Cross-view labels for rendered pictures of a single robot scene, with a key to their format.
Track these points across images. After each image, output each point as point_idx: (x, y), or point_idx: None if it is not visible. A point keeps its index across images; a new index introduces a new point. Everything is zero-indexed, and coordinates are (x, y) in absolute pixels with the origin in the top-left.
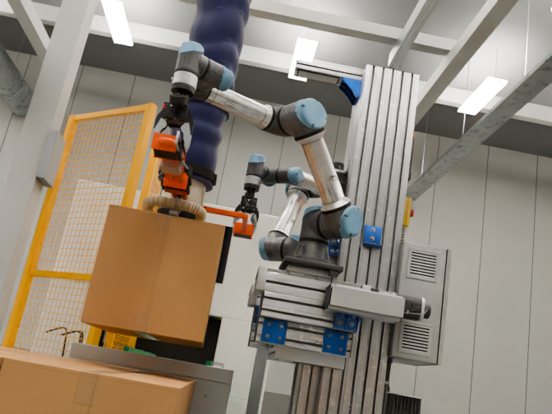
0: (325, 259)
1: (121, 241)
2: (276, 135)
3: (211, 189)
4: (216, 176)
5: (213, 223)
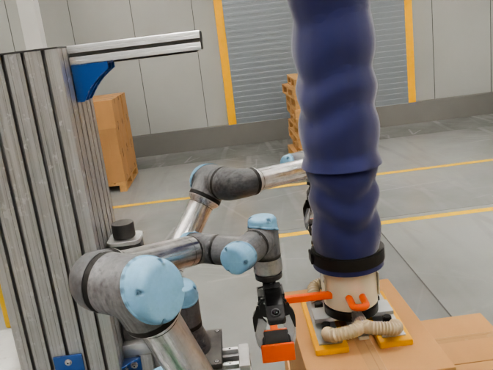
0: None
1: None
2: (238, 199)
3: (315, 269)
4: (308, 251)
5: (293, 291)
